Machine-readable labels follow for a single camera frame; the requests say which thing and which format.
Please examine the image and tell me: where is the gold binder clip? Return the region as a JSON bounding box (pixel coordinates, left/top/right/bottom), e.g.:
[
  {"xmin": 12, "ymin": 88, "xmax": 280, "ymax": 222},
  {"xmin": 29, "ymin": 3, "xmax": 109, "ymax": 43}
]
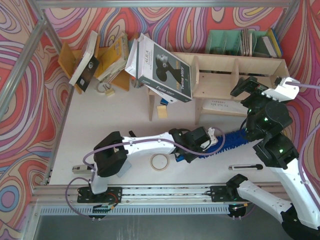
[{"xmin": 104, "ymin": 86, "xmax": 115, "ymax": 97}]

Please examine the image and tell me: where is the white and black paperback book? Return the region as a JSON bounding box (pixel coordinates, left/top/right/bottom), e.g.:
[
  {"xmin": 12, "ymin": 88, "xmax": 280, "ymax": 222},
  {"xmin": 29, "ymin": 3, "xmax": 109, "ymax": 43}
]
[{"xmin": 69, "ymin": 30, "xmax": 99, "ymax": 92}]

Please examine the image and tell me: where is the white spiral notebook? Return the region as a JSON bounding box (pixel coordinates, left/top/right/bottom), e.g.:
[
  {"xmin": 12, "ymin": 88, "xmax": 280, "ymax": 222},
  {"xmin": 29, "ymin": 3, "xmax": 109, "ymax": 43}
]
[{"xmin": 201, "ymin": 99, "xmax": 247, "ymax": 116}]

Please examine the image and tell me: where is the yellow sticky note pad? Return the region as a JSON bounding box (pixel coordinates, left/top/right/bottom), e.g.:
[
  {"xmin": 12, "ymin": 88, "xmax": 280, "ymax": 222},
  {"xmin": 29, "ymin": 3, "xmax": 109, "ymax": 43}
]
[{"xmin": 157, "ymin": 105, "xmax": 168, "ymax": 119}]

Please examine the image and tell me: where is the large Twins story book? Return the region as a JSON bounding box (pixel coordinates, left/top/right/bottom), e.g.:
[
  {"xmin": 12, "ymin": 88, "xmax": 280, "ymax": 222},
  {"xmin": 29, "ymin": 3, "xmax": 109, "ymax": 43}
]
[{"xmin": 124, "ymin": 34, "xmax": 193, "ymax": 103}]

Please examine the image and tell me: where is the pen cup with pens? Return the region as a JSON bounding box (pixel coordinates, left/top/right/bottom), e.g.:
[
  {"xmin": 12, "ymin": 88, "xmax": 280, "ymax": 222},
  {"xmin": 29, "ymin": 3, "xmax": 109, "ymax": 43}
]
[{"xmin": 130, "ymin": 76, "xmax": 144, "ymax": 89}]

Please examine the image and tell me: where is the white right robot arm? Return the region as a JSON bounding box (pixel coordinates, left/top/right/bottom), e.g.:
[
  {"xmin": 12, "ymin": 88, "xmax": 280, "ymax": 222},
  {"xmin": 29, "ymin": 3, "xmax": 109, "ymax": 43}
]
[{"xmin": 207, "ymin": 76, "xmax": 320, "ymax": 240}]

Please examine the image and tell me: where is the small grey stapler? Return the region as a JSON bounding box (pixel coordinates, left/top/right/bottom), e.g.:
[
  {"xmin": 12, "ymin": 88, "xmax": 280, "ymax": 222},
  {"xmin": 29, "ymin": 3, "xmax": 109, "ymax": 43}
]
[{"xmin": 72, "ymin": 164, "xmax": 94, "ymax": 175}]

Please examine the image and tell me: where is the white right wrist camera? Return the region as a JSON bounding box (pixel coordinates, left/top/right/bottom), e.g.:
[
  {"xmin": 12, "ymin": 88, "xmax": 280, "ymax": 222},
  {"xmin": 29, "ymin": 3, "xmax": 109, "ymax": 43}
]
[{"xmin": 261, "ymin": 77, "xmax": 300, "ymax": 102}]

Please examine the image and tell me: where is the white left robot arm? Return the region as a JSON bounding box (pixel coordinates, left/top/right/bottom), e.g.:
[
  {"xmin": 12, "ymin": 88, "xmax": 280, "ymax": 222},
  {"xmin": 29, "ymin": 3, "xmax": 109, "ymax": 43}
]
[{"xmin": 90, "ymin": 127, "xmax": 218, "ymax": 195}]

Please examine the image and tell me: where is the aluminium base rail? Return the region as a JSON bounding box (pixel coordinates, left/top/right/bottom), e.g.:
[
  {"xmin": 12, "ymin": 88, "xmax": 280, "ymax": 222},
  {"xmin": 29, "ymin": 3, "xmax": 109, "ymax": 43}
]
[{"xmin": 32, "ymin": 184, "xmax": 291, "ymax": 206}]

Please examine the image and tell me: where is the black binder clip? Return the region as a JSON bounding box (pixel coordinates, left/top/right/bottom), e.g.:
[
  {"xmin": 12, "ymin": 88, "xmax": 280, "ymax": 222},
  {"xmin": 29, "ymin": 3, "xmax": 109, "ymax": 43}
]
[{"xmin": 128, "ymin": 130, "xmax": 137, "ymax": 138}]

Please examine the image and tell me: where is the small blue sharpener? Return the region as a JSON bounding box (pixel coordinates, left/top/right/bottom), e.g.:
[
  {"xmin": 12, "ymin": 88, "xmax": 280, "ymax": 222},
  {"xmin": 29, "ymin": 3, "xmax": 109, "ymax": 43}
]
[{"xmin": 160, "ymin": 98, "xmax": 169, "ymax": 106}]

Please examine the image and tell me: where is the teal desk file organizer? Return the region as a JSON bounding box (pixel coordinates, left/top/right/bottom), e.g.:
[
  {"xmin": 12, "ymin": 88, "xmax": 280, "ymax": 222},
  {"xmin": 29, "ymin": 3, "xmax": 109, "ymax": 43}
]
[{"xmin": 205, "ymin": 28, "xmax": 281, "ymax": 59}]

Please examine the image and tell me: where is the yellow wooden book rack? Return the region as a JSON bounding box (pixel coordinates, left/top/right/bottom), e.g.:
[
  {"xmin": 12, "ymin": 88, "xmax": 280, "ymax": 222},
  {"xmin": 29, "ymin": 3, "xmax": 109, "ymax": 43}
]
[{"xmin": 58, "ymin": 35, "xmax": 130, "ymax": 92}]

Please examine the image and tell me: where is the light wooden bookshelf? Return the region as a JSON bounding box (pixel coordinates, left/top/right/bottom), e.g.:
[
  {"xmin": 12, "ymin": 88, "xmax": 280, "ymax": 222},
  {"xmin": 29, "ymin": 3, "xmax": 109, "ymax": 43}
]
[{"xmin": 148, "ymin": 51, "xmax": 292, "ymax": 126}]

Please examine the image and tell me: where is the blue microfiber duster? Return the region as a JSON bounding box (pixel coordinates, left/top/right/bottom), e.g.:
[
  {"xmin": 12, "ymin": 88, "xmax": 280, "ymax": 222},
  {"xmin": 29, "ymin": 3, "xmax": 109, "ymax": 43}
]
[{"xmin": 175, "ymin": 128, "xmax": 251, "ymax": 162}]

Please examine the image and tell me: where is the beige masking tape roll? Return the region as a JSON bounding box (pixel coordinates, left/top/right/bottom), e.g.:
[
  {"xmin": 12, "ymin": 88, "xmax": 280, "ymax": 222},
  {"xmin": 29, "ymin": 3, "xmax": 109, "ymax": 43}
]
[{"xmin": 150, "ymin": 154, "xmax": 170, "ymax": 172}]

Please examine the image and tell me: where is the blue and yellow book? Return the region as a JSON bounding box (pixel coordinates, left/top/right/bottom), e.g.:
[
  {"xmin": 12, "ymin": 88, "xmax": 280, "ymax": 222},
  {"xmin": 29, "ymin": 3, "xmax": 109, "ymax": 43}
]
[{"xmin": 265, "ymin": 28, "xmax": 283, "ymax": 58}]

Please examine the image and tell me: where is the stack of yellow books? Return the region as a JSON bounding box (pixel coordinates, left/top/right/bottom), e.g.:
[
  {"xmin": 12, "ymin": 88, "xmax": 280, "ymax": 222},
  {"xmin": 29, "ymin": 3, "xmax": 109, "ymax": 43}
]
[{"xmin": 96, "ymin": 31, "xmax": 129, "ymax": 83}]

